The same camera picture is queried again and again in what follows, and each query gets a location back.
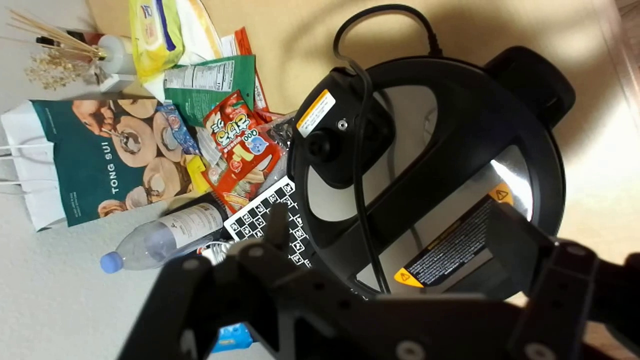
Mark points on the green snack packet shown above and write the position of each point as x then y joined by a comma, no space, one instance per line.
207,82

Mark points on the orange snack packet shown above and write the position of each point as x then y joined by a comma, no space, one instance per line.
243,46

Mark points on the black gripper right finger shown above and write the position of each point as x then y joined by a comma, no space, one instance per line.
573,306

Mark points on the white diffuser bottle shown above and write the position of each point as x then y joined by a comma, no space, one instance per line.
117,55

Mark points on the red snack packet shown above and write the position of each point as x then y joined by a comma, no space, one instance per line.
241,153

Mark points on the black round appliance lid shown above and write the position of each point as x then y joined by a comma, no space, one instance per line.
467,153

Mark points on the yellow wipes pack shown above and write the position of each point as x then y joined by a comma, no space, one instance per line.
153,37

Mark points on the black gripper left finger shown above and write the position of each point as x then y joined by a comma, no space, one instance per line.
180,301

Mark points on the green printed paper bag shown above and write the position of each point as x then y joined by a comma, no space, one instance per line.
86,160

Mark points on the reed diffuser sticks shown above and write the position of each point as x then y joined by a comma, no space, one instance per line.
56,46

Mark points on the clear plastic water bottle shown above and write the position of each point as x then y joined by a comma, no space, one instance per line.
167,236

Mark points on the blue plastic packet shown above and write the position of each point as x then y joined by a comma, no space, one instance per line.
232,336

